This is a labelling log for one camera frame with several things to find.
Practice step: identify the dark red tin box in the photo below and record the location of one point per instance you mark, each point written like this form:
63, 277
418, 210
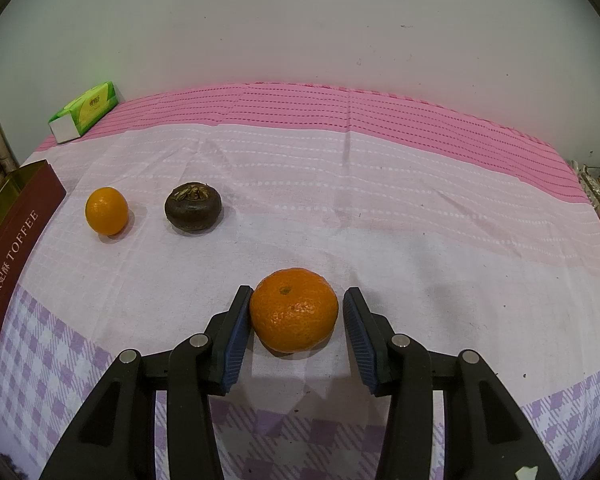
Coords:
15, 250

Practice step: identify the large orange tangerine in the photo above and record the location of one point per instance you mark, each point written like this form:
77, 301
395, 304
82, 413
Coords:
294, 310

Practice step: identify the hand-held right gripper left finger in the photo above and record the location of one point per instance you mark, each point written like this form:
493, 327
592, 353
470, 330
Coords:
236, 350

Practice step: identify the pink and purple checked cloth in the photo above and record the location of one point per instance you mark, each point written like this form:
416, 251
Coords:
430, 260

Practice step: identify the pink ribbed mat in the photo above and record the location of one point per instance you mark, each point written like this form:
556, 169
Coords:
355, 110

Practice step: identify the dark mangosteen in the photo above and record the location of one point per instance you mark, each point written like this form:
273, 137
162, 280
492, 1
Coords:
193, 206

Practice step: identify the small round orange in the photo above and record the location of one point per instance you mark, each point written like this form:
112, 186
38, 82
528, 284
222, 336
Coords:
106, 210

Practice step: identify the green tissue box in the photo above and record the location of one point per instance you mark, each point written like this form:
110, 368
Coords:
87, 110

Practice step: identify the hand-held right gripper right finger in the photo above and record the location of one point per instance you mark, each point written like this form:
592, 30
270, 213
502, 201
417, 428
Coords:
361, 350

